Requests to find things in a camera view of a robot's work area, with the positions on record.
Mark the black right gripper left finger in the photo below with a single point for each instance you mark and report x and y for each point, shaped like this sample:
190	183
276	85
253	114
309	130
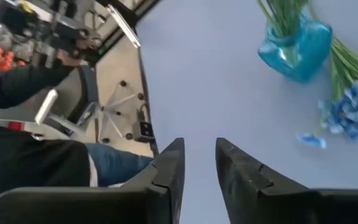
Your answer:
163	193

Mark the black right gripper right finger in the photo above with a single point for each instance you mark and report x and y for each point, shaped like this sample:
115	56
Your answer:
244	193

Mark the blue artificial flower bunch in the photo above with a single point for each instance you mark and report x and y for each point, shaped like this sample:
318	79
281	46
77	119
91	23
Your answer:
346	112

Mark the blue cut-glass vase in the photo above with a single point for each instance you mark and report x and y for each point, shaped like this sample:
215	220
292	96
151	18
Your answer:
303	56

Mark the small black box device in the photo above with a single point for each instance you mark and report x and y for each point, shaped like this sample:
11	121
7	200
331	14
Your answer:
143	130

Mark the grey office chair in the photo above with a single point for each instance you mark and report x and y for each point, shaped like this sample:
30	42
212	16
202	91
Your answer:
89	84

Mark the person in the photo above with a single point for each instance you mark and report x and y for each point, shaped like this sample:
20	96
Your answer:
26	161

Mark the white flat bar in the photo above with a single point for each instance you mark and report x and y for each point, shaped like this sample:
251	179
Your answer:
124	26

